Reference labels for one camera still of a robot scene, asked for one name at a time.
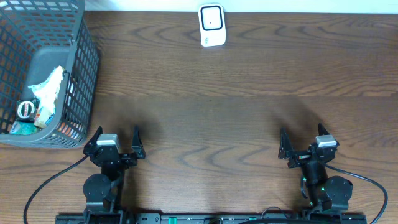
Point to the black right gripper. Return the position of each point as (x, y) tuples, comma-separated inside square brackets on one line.
[(286, 150)]

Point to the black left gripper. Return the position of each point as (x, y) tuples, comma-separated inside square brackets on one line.
[(125, 157)]

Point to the white yellow snack bag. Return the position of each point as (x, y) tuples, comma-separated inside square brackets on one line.
[(47, 94)]

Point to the teal Kleenex tissue pack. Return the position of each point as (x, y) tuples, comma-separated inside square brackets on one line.
[(23, 128)]

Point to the green round-label packet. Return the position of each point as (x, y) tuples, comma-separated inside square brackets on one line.
[(26, 110)]

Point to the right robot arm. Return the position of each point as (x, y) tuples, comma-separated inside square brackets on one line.
[(326, 194)]

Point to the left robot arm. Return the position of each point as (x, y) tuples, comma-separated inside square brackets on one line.
[(103, 191)]

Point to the white barcode scanner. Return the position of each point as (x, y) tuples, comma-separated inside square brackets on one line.
[(212, 25)]

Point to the grey plastic mesh basket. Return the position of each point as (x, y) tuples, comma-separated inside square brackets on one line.
[(37, 36)]

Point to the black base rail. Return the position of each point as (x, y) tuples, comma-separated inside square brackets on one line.
[(155, 218)]

